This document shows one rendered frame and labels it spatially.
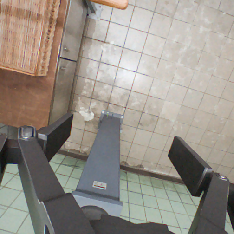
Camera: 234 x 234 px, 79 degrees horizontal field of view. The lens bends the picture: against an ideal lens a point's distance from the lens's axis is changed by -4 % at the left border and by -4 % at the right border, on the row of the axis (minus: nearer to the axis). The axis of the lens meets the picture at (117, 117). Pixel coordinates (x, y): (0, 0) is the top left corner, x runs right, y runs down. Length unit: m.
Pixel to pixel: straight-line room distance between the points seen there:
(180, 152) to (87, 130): 1.66
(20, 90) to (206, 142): 2.02
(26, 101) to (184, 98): 1.54
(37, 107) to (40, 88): 0.15
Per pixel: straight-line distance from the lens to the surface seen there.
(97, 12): 1.74
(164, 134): 1.86
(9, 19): 1.32
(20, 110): 1.33
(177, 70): 1.74
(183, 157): 0.17
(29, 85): 1.24
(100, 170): 0.79
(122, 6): 0.46
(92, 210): 0.65
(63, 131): 0.16
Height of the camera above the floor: 1.63
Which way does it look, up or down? 74 degrees down
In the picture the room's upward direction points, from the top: 176 degrees counter-clockwise
